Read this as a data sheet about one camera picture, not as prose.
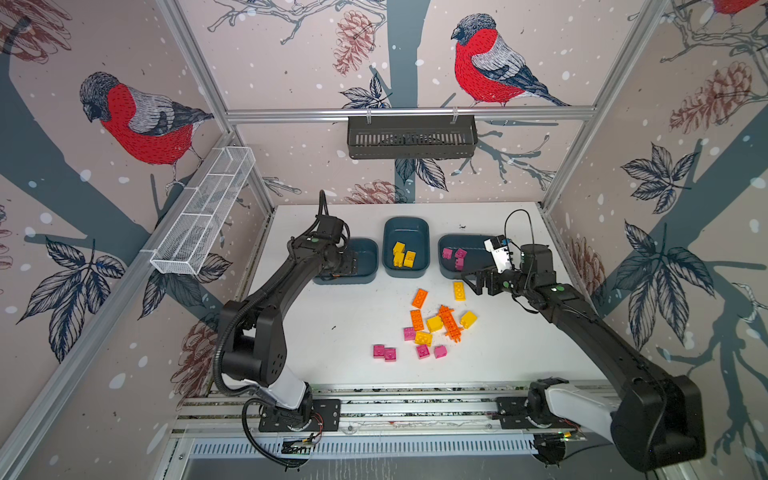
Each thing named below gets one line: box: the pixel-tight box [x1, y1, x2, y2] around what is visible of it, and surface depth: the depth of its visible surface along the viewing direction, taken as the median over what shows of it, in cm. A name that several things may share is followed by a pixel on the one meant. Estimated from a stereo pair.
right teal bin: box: [437, 234, 496, 279], surface depth 106 cm
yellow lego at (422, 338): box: [414, 332, 432, 347], surface depth 87 cm
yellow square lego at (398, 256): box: [393, 248, 405, 267], surface depth 106 cm
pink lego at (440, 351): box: [434, 345, 448, 359], surface depth 84 cm
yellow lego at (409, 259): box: [403, 250, 416, 268], surface depth 106 cm
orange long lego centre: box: [410, 309, 424, 331], surface depth 92 cm
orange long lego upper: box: [412, 288, 428, 309], surface depth 97 cm
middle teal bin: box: [382, 216, 430, 279], surface depth 106 cm
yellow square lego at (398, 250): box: [393, 241, 406, 259], surface depth 106 cm
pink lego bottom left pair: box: [380, 345, 397, 362], surface depth 85 cm
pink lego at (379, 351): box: [373, 345, 385, 359], surface depth 85 cm
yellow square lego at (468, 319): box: [460, 311, 478, 329], surface depth 91 cm
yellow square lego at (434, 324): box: [427, 316, 443, 333], surface depth 89 cm
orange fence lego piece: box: [438, 305, 463, 343], surface depth 90 cm
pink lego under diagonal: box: [404, 327, 416, 341], surface depth 88 cm
